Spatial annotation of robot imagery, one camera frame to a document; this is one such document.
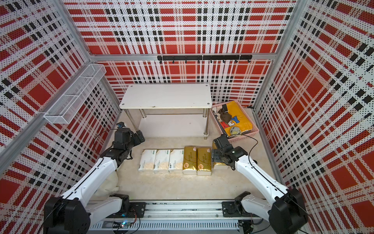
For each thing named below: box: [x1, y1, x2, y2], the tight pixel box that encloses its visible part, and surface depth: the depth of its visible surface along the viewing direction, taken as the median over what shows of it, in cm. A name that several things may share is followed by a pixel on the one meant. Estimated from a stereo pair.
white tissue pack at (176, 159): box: [168, 148, 185, 174], surface depth 88 cm
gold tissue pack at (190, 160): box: [182, 145, 198, 175], surface depth 86 cm
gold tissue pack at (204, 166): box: [196, 147, 212, 176], surface depth 86 cm
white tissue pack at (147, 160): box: [138, 149, 157, 172], surface depth 88 cm
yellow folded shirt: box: [220, 100, 253, 137], surface depth 104 cm
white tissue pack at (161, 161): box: [152, 149, 171, 174], surface depth 88 cm
